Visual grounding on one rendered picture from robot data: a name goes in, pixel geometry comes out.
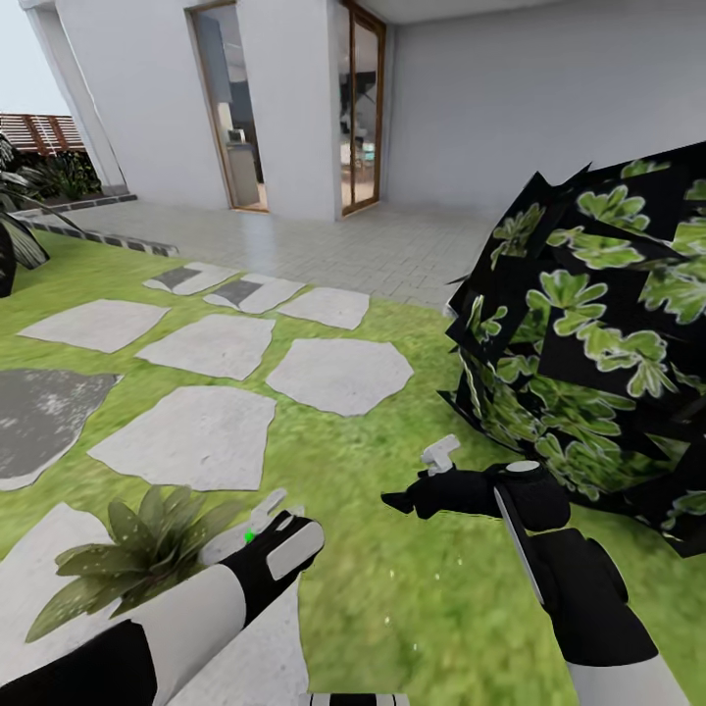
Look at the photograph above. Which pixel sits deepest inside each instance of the door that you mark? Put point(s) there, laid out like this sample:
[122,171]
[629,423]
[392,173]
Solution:
[360,48]

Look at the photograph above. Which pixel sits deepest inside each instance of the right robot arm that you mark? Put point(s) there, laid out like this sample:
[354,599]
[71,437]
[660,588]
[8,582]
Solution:
[609,654]

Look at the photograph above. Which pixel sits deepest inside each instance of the pot plant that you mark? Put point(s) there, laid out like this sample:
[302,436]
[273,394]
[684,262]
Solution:
[152,551]

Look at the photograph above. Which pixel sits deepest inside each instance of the fixed window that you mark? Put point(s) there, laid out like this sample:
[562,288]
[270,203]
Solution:
[217,36]

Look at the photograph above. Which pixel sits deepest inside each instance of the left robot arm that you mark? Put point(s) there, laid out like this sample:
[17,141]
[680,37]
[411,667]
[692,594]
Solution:
[145,656]

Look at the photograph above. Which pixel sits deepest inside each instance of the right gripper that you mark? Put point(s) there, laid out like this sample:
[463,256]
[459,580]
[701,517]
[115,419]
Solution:
[430,494]

